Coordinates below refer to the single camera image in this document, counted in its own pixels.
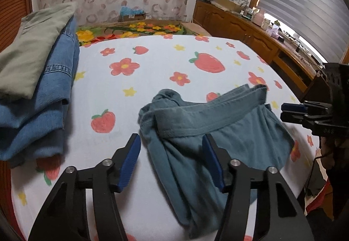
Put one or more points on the brown slatted wooden panel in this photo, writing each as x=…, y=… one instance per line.
x=16, y=4

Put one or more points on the teal pants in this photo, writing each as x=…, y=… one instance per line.
x=185, y=132

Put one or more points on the yellow flowered green blanket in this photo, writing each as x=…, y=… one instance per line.
x=136, y=30

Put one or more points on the box with blue items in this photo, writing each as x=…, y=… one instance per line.
x=132, y=14

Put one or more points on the strawberry printed white blanket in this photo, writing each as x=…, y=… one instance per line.
x=152, y=66

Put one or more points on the long wooden cabinet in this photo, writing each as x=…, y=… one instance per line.
x=245, y=31

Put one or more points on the folded olive green pants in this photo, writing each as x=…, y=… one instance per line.
x=30, y=50

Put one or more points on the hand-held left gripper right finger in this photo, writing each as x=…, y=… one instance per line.
x=214, y=164

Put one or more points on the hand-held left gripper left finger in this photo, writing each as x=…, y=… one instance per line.
x=129, y=164

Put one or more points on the pink container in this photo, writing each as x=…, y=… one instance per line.
x=258, y=16

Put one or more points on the open cardboard box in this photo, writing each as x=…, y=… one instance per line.
x=226, y=3

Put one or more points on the dark brown chair back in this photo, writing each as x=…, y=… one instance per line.
x=316, y=91

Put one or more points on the folded blue denim jeans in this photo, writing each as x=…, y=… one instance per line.
x=51, y=99

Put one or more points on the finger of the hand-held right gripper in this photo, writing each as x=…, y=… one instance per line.
x=291, y=107
x=294, y=118

